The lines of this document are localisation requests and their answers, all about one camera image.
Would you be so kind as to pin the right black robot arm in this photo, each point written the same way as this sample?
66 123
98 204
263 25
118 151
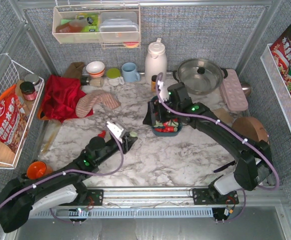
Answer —
252 159

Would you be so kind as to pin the brown cardboard sheet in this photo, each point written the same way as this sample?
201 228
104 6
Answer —
223 115

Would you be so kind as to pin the teal plastic storage basket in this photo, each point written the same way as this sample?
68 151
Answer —
176 122

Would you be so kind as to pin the silver lid glass jar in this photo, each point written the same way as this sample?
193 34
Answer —
34 79

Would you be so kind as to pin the orange plastic bowl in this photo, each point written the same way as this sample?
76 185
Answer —
38 169

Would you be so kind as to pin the glass grain shaker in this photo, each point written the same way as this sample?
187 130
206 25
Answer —
94 82

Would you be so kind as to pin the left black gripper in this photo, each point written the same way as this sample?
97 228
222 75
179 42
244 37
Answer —
128 142

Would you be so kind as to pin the steel pot with lid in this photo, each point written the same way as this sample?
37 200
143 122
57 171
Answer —
200 76

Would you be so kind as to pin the light blue mug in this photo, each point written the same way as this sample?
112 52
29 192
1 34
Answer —
130 73

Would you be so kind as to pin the cream wall basket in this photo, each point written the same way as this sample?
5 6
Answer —
67 29

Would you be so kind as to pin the round wooden board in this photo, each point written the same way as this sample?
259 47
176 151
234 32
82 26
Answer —
251 128

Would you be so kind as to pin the green coffee capsule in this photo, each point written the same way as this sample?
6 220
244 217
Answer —
133 134

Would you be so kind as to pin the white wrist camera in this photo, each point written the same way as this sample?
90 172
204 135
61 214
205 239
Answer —
116 129
163 91

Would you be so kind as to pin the pink egg tray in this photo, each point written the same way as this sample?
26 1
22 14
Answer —
231 91

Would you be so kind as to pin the green lid sugar jar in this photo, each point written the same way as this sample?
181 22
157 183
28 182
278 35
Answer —
114 77

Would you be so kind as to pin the striped pink brown towel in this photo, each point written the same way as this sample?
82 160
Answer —
86 103

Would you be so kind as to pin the clear plastic food containers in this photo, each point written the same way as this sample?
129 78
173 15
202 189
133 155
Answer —
119 26

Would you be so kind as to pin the right white mesh basket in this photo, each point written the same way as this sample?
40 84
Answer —
277 82

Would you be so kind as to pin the red lid glass jar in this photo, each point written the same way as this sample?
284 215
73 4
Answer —
28 90

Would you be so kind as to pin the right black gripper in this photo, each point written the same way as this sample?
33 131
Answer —
156 113

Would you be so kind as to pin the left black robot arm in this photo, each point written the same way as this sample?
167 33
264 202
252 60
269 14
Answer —
21 198

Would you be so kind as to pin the white orange striped bowl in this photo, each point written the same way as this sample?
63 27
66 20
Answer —
95 69

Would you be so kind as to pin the white thermos jug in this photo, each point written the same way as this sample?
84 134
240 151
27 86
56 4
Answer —
156 60

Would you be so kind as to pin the left white wire basket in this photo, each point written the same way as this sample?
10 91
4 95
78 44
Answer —
11 76

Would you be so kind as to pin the red coffee capsule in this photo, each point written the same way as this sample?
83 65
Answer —
159 129
170 129
102 134

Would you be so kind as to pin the red seasoning packet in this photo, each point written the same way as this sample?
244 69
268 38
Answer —
13 120

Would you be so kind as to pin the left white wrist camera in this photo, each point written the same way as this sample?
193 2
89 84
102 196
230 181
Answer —
116 129

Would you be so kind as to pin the orange spice bottle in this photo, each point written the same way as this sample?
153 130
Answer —
153 83

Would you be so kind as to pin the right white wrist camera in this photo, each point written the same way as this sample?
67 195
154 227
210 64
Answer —
163 91

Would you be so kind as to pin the brown paper bag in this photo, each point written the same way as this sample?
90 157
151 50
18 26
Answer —
74 71

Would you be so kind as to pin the red cloth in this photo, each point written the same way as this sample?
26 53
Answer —
60 99

